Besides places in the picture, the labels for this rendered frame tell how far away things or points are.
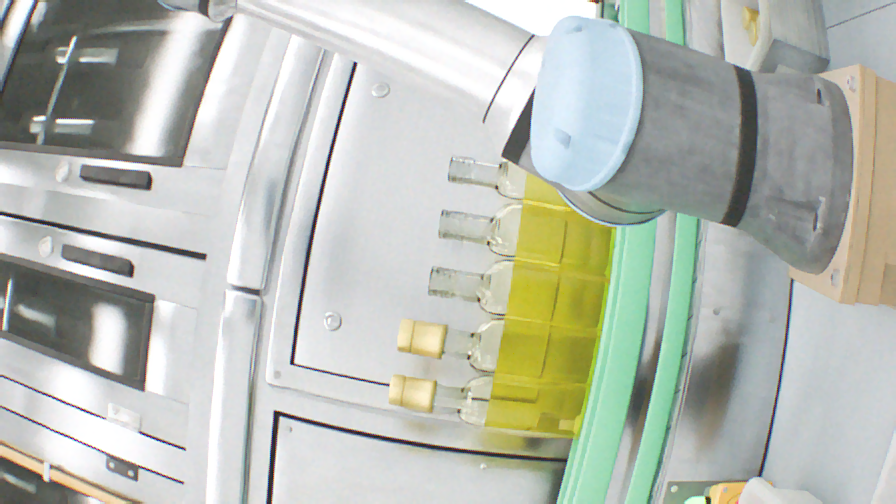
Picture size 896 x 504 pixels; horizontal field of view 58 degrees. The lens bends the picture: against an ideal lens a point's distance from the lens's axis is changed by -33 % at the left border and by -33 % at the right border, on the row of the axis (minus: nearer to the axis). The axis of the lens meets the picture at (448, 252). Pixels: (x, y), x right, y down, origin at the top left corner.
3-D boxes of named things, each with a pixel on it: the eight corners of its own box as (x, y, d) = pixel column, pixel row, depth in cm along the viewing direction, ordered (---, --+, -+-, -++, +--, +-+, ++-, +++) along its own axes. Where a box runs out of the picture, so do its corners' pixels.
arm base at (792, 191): (851, 63, 60) (744, 18, 60) (846, 267, 59) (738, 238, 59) (804, 102, 75) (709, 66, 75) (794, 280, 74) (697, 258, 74)
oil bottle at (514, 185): (680, 198, 123) (500, 160, 123) (687, 183, 117) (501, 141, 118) (677, 245, 121) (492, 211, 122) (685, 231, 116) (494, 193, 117)
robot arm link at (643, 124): (735, 218, 61) (525, 165, 61) (700, 234, 74) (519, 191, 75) (742, 44, 61) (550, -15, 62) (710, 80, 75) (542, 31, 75)
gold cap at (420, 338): (447, 325, 117) (403, 317, 118) (446, 324, 114) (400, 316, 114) (442, 360, 117) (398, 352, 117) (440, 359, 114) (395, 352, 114)
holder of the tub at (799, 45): (769, 34, 119) (721, 17, 120) (811, -55, 93) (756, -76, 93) (778, 146, 115) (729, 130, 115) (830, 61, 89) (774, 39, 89)
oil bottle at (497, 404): (653, 397, 117) (463, 379, 117) (662, 389, 111) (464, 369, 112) (643, 443, 115) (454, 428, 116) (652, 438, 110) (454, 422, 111)
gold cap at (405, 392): (431, 410, 112) (387, 402, 112) (432, 415, 115) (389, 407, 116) (437, 377, 113) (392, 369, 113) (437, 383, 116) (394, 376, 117)
